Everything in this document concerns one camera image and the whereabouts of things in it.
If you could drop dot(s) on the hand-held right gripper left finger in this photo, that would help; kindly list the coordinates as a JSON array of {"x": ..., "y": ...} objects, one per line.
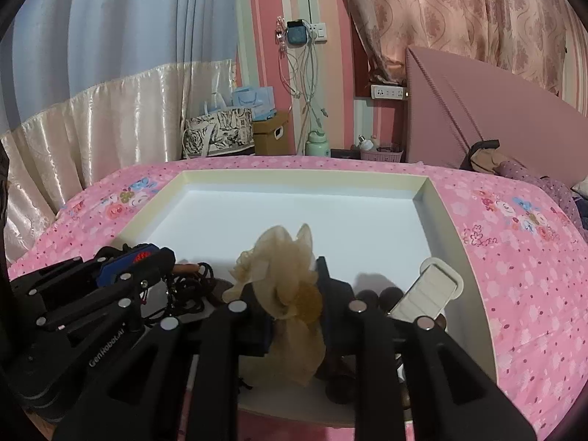
[{"x": 216, "y": 367}]

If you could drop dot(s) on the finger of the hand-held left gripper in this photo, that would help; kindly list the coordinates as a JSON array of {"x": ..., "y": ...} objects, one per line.
[
  {"x": 115, "y": 291},
  {"x": 59, "y": 273}
]

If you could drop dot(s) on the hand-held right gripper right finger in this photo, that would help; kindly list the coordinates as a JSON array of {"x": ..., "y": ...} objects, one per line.
[{"x": 381, "y": 363}]

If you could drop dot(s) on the white shallow tray box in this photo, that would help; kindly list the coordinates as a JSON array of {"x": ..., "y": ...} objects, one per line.
[{"x": 298, "y": 220}]

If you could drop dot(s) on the cream satin curtain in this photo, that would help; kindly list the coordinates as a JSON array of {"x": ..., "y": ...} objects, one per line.
[{"x": 92, "y": 124}]

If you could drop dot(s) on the pink floral bedspread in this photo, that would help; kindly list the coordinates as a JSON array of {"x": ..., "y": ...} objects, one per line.
[{"x": 505, "y": 248}]

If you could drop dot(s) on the black and white floral bag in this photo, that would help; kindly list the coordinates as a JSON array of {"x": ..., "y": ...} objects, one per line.
[{"x": 220, "y": 133}]

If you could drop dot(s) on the pink plastic basket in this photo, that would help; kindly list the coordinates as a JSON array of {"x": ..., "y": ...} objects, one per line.
[{"x": 383, "y": 155}]

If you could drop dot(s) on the brown cardboard box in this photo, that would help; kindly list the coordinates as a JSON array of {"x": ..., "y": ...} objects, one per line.
[{"x": 271, "y": 135}]

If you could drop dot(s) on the small white bottle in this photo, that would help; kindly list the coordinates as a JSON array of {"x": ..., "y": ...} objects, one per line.
[{"x": 366, "y": 141}]

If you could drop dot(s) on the green water bottle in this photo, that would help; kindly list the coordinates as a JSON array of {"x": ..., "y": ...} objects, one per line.
[{"x": 318, "y": 144}]

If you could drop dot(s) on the blue gift bag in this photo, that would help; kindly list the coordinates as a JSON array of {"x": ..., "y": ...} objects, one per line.
[{"x": 255, "y": 103}]

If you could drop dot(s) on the purple dotted pillow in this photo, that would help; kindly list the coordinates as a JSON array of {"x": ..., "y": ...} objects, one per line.
[{"x": 546, "y": 188}]

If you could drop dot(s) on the pale blue curtain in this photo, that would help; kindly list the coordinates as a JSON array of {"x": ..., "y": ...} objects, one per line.
[{"x": 115, "y": 18}]

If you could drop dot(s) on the white pillow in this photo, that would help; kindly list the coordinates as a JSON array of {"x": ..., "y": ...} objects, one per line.
[{"x": 581, "y": 189}]

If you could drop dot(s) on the white power strip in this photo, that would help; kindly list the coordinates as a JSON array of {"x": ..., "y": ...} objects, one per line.
[{"x": 388, "y": 92}]

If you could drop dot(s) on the pink headboard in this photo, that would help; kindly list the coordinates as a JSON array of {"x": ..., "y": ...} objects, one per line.
[{"x": 482, "y": 110}]

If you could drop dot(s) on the blue charger device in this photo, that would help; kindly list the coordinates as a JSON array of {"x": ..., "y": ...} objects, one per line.
[{"x": 298, "y": 34}]

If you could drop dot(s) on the pink patterned curtain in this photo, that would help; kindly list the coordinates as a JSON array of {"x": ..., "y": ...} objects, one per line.
[{"x": 459, "y": 9}]

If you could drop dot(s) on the white wall socket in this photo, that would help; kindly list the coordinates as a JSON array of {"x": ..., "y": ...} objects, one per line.
[{"x": 320, "y": 31}]

